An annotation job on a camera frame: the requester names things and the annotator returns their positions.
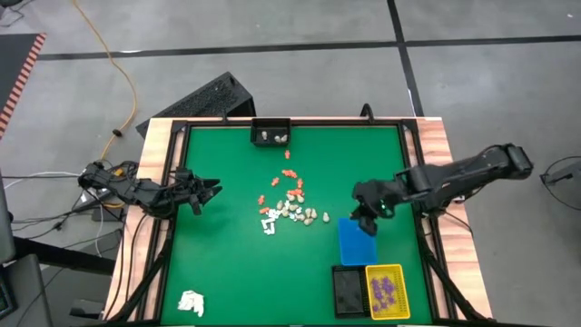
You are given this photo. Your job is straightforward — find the yellow extension cable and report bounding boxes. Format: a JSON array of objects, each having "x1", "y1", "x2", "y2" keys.
[{"x1": 70, "y1": 0, "x2": 138, "y2": 161}]

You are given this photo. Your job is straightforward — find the black rectangular plastic basket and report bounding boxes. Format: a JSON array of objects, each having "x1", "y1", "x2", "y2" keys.
[{"x1": 331, "y1": 264, "x2": 368, "y2": 318}]

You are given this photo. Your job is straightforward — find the small black plastic basket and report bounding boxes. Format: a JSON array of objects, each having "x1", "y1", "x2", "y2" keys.
[{"x1": 251, "y1": 116, "x2": 292, "y2": 147}]

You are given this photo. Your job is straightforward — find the yellow plastic basket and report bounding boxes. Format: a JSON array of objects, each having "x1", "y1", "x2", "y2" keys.
[{"x1": 365, "y1": 263, "x2": 412, "y2": 321}]

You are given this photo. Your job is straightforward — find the blue plastic basket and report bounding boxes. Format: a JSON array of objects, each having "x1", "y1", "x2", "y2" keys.
[{"x1": 338, "y1": 216, "x2": 379, "y2": 267}]

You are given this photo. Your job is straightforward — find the green table mat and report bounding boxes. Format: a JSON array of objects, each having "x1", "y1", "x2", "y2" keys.
[{"x1": 161, "y1": 124, "x2": 432, "y2": 323}]

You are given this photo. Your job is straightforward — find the black floor cable loop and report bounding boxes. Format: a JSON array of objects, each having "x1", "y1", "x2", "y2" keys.
[{"x1": 538, "y1": 155, "x2": 581, "y2": 234}]

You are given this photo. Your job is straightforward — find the gray stand leg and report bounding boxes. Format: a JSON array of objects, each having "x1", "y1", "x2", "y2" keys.
[{"x1": 539, "y1": 163, "x2": 581, "y2": 186}]

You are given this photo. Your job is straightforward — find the black orange striped mat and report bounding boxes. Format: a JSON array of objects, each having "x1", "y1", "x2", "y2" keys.
[{"x1": 0, "y1": 32, "x2": 48, "y2": 140}]

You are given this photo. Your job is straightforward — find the black metal table frame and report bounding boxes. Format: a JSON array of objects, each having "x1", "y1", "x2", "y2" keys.
[{"x1": 104, "y1": 115, "x2": 490, "y2": 327}]

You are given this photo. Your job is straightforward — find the gray box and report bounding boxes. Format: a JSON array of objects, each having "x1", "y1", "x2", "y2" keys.
[{"x1": 0, "y1": 253, "x2": 54, "y2": 327}]

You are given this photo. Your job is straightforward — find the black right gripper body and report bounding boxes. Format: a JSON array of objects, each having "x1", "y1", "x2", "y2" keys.
[{"x1": 352, "y1": 179, "x2": 400, "y2": 219}]

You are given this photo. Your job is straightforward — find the crumpled white paper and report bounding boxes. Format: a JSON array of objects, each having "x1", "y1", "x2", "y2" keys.
[{"x1": 177, "y1": 289, "x2": 206, "y2": 318}]

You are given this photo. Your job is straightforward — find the black perforated metal case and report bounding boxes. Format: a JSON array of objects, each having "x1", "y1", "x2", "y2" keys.
[{"x1": 135, "y1": 71, "x2": 257, "y2": 139}]

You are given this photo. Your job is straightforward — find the white cable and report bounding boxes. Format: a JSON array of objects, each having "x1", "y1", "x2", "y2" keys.
[{"x1": 3, "y1": 170, "x2": 82, "y2": 188}]

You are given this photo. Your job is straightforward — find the black floor beam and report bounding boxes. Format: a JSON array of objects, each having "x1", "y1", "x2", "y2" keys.
[{"x1": 13, "y1": 235, "x2": 117, "y2": 276}]

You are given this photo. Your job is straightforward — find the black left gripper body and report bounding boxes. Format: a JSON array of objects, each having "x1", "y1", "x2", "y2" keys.
[{"x1": 171, "y1": 168, "x2": 209, "y2": 209}]

